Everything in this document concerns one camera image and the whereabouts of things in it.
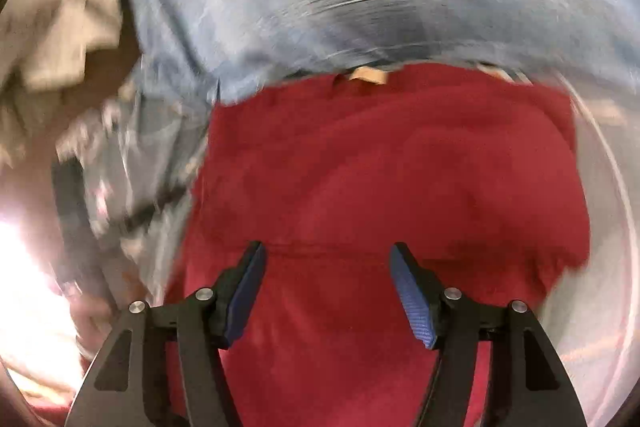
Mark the white patterned cloth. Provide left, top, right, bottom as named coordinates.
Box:
left=0, top=0, right=127, bottom=168

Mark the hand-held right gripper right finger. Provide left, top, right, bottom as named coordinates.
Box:
left=389, top=241, right=589, bottom=427

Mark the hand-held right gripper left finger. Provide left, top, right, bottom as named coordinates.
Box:
left=64, top=240, right=268, bottom=427

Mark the grey star-print bed sheet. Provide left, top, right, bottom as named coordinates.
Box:
left=50, top=67, right=640, bottom=427

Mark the red fleece garment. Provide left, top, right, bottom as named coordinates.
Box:
left=165, top=63, right=592, bottom=427

